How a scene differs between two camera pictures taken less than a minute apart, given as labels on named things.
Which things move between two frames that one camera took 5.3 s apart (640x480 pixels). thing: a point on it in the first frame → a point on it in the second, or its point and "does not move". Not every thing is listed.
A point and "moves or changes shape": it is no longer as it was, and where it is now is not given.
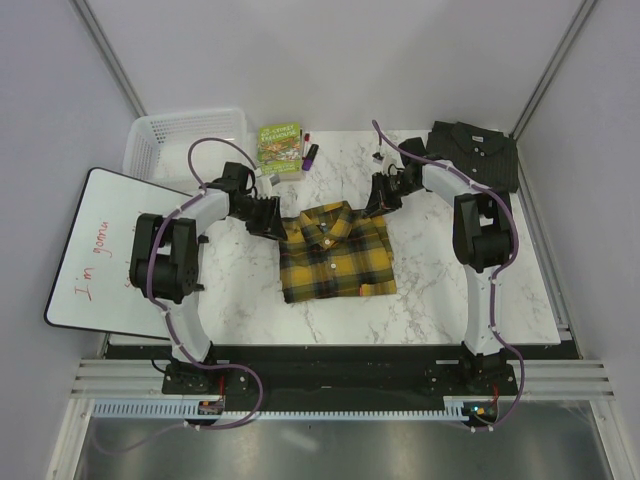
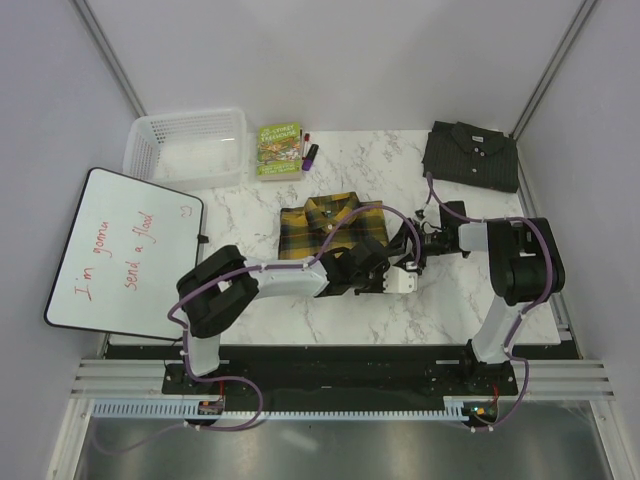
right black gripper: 379,202 → 412,230
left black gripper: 271,224 → 379,287
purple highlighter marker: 307,162 does not move
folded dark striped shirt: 483,155 does not move
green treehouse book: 279,150 does not move
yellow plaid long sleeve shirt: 335,251 moves or changes shape
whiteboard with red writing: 93,290 does not move
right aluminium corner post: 579,20 does not move
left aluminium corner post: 90,22 does not move
